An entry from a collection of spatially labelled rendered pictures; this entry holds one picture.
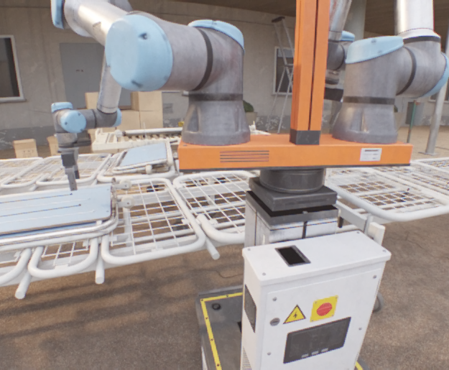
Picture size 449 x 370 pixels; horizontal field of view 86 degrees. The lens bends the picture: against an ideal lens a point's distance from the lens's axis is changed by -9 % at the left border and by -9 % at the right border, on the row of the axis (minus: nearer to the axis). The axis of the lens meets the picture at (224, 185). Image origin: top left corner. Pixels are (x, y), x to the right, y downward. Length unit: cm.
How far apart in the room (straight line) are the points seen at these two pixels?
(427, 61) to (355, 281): 52
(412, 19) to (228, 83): 48
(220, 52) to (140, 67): 16
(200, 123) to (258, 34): 776
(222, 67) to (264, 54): 775
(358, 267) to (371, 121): 31
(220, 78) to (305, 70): 16
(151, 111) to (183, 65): 428
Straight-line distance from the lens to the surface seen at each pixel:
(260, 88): 814
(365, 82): 66
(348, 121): 66
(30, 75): 730
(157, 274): 169
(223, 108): 53
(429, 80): 77
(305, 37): 56
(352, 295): 65
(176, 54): 46
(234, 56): 55
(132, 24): 46
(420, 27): 81
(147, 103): 472
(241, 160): 53
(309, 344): 68
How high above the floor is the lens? 100
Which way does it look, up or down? 19 degrees down
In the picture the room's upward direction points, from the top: straight up
